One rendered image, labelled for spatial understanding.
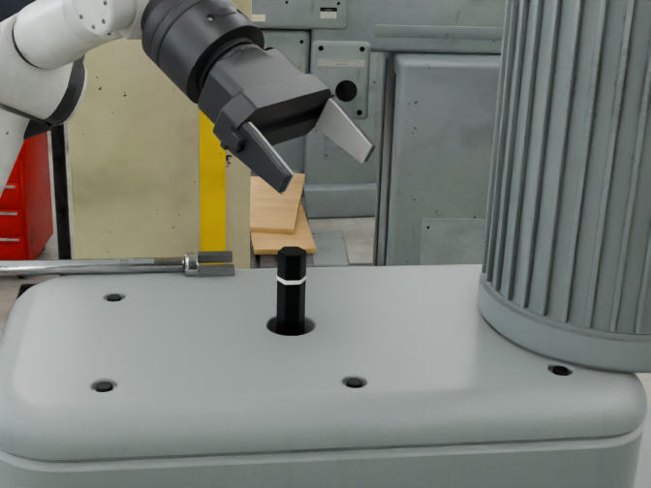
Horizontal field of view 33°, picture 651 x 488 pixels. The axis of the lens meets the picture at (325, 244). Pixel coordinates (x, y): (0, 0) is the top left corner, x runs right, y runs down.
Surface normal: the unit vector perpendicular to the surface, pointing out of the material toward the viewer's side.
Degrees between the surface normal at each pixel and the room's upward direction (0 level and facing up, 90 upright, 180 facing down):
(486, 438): 90
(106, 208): 90
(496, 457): 90
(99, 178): 90
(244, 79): 29
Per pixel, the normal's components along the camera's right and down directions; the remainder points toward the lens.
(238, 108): -0.20, -0.28
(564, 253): -0.57, 0.29
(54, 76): 0.65, -0.08
